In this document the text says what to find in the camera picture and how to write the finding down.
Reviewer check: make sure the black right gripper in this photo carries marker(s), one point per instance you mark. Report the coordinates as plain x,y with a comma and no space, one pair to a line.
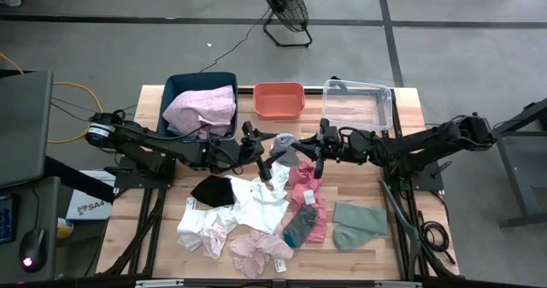
331,147

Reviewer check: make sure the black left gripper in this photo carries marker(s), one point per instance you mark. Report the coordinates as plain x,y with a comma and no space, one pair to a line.
248,153

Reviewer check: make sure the light gray sock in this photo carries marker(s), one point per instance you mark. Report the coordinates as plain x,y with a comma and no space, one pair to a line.
285,149

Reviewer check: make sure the hot pink cloth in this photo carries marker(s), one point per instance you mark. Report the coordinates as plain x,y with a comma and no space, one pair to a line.
303,181

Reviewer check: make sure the white sock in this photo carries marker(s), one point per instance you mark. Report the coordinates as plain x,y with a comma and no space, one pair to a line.
280,177

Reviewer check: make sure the white shirt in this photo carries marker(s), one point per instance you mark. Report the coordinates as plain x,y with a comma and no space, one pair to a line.
256,207

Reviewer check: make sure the black cloth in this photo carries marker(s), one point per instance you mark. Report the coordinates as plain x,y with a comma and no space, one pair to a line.
213,192

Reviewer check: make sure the dark gray teal-toed sock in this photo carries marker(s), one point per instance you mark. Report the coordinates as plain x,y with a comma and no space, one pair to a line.
299,226

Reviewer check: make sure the pink woven shirt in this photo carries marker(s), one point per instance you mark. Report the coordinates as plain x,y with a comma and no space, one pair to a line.
201,108

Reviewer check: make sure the sage green sock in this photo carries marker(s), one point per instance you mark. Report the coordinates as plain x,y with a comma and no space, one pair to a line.
359,219

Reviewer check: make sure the pale pink garment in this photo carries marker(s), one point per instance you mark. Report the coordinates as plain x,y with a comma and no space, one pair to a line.
256,249

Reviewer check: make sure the white garment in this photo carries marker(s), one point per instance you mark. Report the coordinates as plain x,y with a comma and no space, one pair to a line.
205,232

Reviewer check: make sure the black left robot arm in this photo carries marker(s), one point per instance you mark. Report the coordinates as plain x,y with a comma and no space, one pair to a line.
141,140

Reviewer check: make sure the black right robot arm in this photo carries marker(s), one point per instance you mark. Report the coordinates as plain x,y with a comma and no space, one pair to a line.
427,145

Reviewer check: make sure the orange plastic bin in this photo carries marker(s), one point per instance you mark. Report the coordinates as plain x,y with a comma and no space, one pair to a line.
278,100

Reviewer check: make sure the clear plastic bin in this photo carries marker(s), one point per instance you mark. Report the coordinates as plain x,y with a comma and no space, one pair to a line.
359,108

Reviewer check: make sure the navy fabric storage bin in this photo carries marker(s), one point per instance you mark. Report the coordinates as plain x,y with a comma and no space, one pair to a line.
188,83

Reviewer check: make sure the black floor fan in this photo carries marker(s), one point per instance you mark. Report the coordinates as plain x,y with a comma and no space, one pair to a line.
284,1

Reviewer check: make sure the white cardboard box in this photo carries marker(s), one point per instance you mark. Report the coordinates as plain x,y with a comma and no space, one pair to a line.
92,202

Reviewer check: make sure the black desk support bar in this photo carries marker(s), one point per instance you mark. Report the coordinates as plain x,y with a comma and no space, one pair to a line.
77,179

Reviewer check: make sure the yellow cup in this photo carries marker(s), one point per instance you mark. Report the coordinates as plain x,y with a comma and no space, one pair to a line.
64,230

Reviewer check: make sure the gray desk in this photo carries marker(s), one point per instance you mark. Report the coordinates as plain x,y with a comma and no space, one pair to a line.
42,202

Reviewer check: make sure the gray monitor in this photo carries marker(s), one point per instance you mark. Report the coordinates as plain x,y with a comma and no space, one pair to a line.
25,125

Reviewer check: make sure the black computer mouse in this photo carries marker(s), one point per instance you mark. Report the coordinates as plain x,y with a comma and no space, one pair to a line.
33,247

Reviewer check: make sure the black keyboard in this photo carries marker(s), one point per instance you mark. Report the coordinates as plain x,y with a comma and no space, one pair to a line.
5,219

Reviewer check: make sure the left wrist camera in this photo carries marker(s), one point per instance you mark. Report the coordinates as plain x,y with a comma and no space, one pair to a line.
248,130

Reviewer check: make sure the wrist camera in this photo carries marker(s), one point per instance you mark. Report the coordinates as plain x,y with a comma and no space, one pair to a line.
248,130
325,127

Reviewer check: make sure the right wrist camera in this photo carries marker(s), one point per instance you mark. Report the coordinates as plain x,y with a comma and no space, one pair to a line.
325,127

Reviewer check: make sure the black table frame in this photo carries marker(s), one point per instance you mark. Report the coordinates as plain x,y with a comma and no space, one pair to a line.
245,90

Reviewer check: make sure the black desk frame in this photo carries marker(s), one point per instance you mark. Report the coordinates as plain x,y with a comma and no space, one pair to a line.
515,172

